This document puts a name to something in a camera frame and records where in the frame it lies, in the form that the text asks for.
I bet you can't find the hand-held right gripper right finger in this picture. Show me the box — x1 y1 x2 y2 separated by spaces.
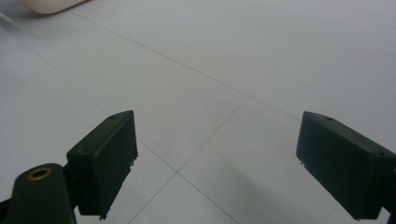
295 110 396 221

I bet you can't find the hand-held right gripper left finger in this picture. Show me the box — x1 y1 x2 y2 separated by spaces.
65 109 139 221

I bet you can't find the white plastic bin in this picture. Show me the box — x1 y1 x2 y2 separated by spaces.
18 0 92 15

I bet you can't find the white paper table cover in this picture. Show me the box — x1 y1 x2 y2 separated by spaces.
0 0 396 224

